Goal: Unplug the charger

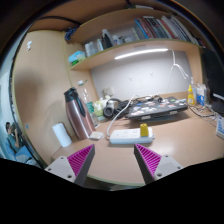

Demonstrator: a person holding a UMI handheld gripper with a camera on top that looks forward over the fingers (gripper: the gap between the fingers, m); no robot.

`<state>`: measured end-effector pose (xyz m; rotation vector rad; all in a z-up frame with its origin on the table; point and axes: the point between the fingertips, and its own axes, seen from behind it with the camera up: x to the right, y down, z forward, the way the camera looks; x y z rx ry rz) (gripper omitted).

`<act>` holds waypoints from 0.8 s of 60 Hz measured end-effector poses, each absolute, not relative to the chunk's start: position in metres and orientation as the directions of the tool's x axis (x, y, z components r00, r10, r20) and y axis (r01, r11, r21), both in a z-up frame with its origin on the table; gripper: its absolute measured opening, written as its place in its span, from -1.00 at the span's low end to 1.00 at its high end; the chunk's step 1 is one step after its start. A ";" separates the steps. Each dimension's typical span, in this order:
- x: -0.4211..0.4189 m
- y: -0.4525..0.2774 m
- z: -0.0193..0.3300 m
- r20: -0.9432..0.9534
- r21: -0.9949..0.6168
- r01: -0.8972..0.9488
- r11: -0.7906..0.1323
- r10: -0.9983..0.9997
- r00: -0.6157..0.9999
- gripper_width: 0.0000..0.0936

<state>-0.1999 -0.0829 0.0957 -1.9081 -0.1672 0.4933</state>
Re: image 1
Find yellow glue bottle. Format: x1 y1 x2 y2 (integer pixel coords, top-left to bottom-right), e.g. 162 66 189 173
187 85 195 105

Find green tissue pack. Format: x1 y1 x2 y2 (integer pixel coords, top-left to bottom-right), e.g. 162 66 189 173
68 51 86 65

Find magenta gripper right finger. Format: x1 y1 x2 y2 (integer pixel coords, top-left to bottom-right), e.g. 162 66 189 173
134 144 183 184

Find black laptop with stickers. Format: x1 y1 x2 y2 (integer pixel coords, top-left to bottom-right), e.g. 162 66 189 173
127 96 188 120

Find copper thermos bottle black lid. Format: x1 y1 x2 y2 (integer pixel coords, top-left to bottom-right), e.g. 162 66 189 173
64 87 95 140

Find white power strip cable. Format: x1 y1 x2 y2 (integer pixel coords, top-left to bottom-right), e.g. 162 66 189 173
106 93 141 140

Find row of books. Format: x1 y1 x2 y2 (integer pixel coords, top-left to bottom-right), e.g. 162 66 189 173
134 16 205 47

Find white paper roll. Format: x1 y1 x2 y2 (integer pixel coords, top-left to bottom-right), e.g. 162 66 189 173
52 123 72 147

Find person in background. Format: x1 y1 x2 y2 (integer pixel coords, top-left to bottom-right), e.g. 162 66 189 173
6 122 37 166

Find black monitor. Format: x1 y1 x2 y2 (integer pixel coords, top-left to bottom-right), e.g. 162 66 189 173
202 48 224 117

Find white carton box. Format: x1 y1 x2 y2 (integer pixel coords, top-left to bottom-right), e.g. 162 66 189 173
196 84 207 106

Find small beige pad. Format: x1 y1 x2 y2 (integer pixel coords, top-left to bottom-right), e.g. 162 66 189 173
90 131 104 140

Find clear plastic water bottle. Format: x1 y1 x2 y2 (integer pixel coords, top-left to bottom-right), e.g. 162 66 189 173
78 80 98 127

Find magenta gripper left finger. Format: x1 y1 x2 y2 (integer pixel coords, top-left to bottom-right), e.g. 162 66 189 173
46 144 95 187

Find white hanging cable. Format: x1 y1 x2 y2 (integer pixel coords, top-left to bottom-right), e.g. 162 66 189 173
168 49 190 88

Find white LED light bar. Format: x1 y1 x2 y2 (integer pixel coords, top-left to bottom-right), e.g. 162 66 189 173
114 48 168 60

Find yellow charger plug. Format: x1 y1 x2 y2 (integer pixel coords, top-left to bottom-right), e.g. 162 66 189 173
140 123 149 137

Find white power strip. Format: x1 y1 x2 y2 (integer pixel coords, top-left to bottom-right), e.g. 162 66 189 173
110 128 154 144

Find wooden shelf board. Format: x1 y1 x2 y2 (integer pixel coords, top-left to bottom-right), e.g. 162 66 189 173
71 39 200 70

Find black headphones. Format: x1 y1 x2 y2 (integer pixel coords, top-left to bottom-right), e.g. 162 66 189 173
103 98 122 119

